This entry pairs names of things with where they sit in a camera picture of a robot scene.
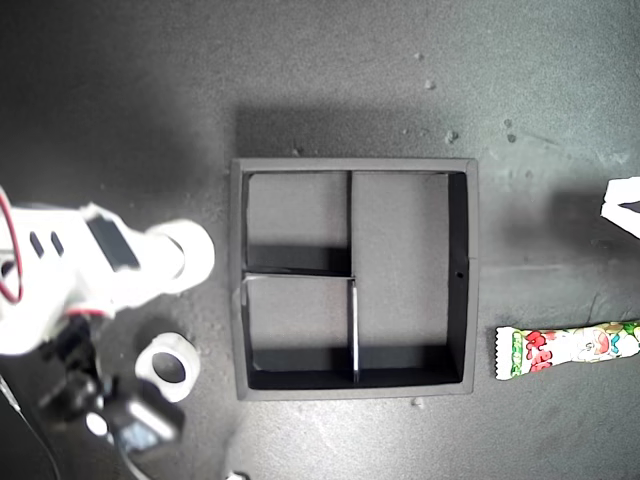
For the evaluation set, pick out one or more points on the snack bar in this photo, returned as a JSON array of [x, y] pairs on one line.
[[565, 347]]

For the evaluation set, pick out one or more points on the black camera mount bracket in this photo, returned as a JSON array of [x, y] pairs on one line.
[[75, 360]]

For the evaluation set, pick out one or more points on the black tray with wells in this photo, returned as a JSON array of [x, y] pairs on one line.
[[400, 225]]

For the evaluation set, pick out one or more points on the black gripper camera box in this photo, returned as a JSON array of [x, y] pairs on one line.
[[145, 420]]

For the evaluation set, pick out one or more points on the white tape roll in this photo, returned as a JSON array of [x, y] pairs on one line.
[[192, 370], [202, 255]]

